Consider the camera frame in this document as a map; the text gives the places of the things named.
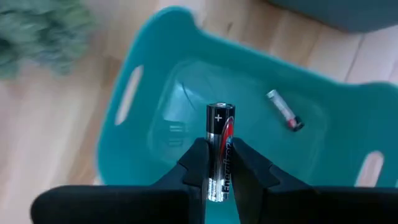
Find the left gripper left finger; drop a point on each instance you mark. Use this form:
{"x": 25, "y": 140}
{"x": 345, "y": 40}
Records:
{"x": 124, "y": 205}

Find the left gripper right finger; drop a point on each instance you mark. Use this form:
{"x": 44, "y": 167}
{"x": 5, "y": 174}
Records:
{"x": 311, "y": 205}

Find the light teal plastic bin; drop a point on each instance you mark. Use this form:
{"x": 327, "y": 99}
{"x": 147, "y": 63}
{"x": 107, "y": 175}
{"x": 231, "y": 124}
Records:
{"x": 248, "y": 77}

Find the dark teal plastic bin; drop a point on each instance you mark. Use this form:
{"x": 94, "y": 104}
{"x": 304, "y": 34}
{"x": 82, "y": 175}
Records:
{"x": 342, "y": 12}

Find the artificial green potted plant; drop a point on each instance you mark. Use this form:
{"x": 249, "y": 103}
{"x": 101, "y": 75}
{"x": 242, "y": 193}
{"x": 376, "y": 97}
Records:
{"x": 37, "y": 31}

